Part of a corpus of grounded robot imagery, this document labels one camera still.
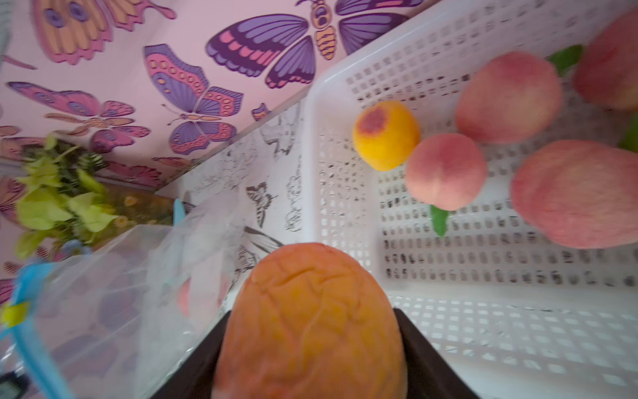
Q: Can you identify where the clear blue-zipper zip bag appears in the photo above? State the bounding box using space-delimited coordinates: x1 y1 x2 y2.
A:
1 191 244 398

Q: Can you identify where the white plastic basket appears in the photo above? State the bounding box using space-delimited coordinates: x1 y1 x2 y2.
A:
302 1 637 398

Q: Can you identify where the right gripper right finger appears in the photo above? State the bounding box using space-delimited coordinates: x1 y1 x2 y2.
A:
393 309 479 399

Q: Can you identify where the pink peach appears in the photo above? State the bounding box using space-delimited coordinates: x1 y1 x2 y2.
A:
405 133 488 211
177 270 231 319
510 140 637 249
455 52 563 145

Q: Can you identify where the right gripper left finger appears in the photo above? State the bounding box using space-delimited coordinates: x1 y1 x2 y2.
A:
151 312 231 399

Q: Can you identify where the yellow-orange peach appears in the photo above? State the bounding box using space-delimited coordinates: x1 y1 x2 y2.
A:
352 101 420 171

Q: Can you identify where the pink peach in basket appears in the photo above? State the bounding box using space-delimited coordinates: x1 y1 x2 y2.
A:
405 133 488 211

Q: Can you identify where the potted green plant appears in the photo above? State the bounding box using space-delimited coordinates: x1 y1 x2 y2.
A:
1 136 174 260

